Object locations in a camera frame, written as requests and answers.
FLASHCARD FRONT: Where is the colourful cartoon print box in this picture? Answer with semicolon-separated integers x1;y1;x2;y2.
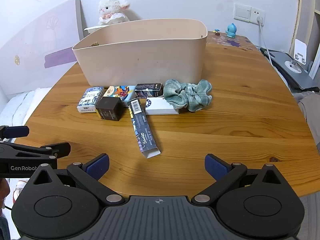
102;85;137;102

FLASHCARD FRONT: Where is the blue figurine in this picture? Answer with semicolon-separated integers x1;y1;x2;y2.
225;23;238;38

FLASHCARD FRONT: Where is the white quilted blanket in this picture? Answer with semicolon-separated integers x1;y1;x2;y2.
0;87;52;131

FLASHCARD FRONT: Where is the black box with white label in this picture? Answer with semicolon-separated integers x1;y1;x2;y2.
134;83;164;98

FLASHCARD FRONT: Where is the grey clothing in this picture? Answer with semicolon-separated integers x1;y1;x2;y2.
294;91;320;154

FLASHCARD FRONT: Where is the white plug with cable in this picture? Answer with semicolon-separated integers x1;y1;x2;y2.
256;16;275;67

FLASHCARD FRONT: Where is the white light switch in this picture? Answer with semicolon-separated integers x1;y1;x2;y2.
234;3;252;20

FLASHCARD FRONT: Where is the white red shoe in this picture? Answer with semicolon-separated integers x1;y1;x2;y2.
12;179;32;202

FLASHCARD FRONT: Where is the black cube box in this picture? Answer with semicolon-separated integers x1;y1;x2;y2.
95;97;124;121

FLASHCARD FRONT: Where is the beige plastic storage bin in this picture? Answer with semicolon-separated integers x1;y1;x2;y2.
72;18;208;86

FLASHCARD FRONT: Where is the blue white patterned box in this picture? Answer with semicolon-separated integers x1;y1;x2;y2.
76;86;105;113

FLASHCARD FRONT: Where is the pink white headboard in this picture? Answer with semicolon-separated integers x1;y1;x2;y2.
0;0;87;96

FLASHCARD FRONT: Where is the white box with blue circle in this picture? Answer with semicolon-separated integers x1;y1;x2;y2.
144;96;180;116

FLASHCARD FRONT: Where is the grey laptop with stand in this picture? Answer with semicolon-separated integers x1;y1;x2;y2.
260;47;320;92

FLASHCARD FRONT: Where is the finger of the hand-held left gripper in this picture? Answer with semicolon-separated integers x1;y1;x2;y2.
0;126;30;139
0;142;71;159

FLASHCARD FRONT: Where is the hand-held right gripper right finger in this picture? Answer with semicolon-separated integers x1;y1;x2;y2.
191;153;286;205

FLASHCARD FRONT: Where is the white wall socket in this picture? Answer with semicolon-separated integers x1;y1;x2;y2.
250;6;265;23

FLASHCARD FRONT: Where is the green plaid scrunchie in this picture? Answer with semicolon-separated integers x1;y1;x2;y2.
163;78;213;112

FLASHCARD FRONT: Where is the white plush lamb toy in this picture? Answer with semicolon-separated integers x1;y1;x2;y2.
97;0;131;26

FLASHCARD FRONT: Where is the long dark blue box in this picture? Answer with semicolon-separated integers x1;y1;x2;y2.
127;98;161;159

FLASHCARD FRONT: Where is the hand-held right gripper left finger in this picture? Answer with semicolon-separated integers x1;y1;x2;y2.
28;153;126;205

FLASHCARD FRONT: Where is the white phone stand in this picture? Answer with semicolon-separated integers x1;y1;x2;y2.
285;38;308;74

